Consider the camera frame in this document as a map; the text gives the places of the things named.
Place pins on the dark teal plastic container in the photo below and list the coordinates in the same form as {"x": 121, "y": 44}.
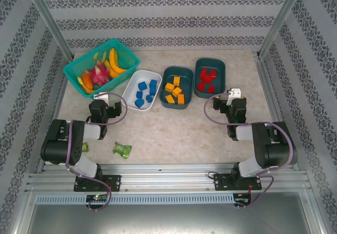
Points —
{"x": 171, "y": 72}
{"x": 219, "y": 68}

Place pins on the yellow lego brick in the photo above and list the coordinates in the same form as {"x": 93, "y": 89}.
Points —
{"x": 170, "y": 87}
{"x": 177, "y": 91}
{"x": 176, "y": 81}
{"x": 181, "y": 99}
{"x": 169, "y": 99}

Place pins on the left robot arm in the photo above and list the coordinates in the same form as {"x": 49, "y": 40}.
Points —
{"x": 56, "y": 141}

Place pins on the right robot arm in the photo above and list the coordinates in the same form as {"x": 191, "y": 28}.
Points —
{"x": 273, "y": 149}

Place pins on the small yellow toy banana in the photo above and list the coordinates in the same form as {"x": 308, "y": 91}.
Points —
{"x": 88, "y": 89}

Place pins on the white plastic container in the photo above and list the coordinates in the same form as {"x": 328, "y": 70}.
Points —
{"x": 131, "y": 86}

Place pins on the orange toy fruit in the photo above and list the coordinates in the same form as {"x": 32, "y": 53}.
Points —
{"x": 87, "y": 79}

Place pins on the pink toy dragon fruit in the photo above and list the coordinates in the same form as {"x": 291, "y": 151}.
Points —
{"x": 100, "y": 74}

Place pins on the green snack packet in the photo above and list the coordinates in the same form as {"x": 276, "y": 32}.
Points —
{"x": 123, "y": 150}
{"x": 85, "y": 147}

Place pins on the teal plastic basket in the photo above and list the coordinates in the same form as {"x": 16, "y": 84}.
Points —
{"x": 79, "y": 65}

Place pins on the aluminium table side rail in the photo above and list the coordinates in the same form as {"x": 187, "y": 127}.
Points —
{"x": 273, "y": 99}
{"x": 58, "y": 99}

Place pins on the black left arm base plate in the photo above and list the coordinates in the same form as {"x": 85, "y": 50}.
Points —
{"x": 113, "y": 183}

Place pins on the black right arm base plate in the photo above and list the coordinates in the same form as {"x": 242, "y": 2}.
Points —
{"x": 221, "y": 182}

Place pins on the aluminium mounting rail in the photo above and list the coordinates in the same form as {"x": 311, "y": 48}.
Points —
{"x": 163, "y": 181}

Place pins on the aluminium frame post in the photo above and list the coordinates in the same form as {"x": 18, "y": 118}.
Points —
{"x": 283, "y": 12}
{"x": 46, "y": 12}

